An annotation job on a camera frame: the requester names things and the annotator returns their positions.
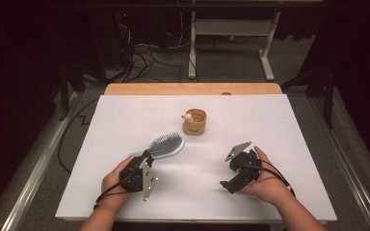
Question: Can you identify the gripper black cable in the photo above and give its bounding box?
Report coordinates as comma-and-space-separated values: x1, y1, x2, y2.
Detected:
244, 159, 297, 198
92, 178, 133, 212

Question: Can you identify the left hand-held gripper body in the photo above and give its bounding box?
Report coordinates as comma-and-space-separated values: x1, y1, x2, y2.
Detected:
119, 155, 159, 202

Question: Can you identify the person's left hand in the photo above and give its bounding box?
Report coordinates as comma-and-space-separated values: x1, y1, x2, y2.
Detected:
100, 155, 143, 210

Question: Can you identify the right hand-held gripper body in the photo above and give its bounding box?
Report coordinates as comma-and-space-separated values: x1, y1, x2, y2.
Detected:
224, 141, 263, 191

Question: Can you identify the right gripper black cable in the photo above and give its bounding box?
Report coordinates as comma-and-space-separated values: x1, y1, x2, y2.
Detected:
244, 159, 297, 198

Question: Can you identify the white board table cover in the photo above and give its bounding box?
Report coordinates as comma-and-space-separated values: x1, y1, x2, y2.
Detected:
55, 93, 338, 222

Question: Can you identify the person's right hand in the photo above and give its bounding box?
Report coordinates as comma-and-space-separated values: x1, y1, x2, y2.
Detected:
238, 145, 292, 207

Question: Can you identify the tan sack-shaped pot with figurine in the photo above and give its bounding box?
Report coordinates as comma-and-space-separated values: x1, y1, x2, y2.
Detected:
181, 108, 208, 137

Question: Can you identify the aluminium floor rail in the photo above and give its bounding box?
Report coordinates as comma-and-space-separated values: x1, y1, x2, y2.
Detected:
307, 95, 370, 231
0, 91, 82, 231

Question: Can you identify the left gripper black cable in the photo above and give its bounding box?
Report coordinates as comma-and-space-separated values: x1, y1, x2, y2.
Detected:
92, 178, 133, 212

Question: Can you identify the bundle of floor cables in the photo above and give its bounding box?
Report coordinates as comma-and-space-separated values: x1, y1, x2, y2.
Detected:
117, 18, 203, 84

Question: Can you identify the long black floor cable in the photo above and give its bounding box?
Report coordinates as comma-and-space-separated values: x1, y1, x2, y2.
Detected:
57, 95, 101, 175

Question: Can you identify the dark box with red light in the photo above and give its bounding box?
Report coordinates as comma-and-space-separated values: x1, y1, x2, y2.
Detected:
89, 9, 137, 69

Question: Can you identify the light blue hairbrush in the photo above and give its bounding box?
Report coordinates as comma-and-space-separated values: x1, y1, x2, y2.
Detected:
129, 131, 186, 161

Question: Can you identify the black stand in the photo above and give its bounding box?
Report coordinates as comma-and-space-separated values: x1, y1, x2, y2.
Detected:
280, 63, 335, 130
57, 60, 111, 122

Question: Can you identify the white metal stand frame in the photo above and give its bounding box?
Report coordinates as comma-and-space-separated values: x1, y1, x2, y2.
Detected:
187, 11, 282, 83

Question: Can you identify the wooden table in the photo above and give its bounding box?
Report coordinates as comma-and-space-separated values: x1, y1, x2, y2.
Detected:
63, 82, 330, 225

